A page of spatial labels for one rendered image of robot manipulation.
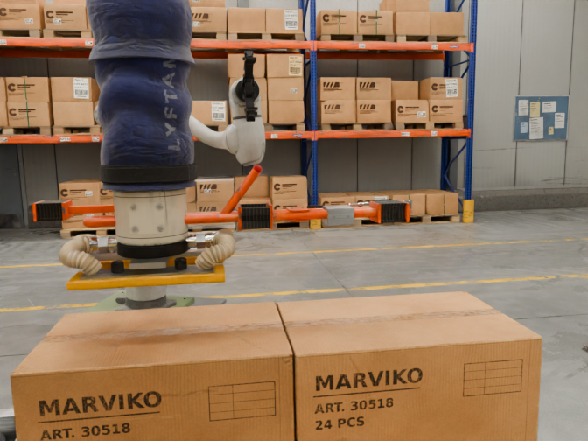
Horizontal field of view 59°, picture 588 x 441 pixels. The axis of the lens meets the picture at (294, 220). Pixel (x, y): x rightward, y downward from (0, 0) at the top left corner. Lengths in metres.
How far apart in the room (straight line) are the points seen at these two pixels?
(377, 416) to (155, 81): 0.91
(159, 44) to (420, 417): 1.04
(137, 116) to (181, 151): 0.12
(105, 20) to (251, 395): 0.87
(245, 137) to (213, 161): 7.99
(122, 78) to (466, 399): 1.08
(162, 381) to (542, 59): 11.09
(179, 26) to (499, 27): 10.38
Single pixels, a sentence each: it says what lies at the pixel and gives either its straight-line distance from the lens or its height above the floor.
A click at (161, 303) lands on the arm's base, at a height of 0.81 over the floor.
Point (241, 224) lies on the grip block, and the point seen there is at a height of 1.22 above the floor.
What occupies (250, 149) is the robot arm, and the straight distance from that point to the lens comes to 1.78.
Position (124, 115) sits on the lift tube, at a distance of 1.21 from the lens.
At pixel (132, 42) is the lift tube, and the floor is 1.63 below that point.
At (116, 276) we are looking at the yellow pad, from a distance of 1.21.
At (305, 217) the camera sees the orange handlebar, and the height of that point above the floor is 1.23.
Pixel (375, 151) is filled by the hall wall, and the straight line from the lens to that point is 10.23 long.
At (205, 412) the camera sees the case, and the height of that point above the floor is 0.82.
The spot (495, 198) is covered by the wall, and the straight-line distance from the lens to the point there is 11.14.
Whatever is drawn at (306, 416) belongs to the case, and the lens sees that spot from 1.27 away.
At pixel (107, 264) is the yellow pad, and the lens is 1.39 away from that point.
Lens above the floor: 1.41
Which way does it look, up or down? 8 degrees down
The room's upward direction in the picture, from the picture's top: 1 degrees counter-clockwise
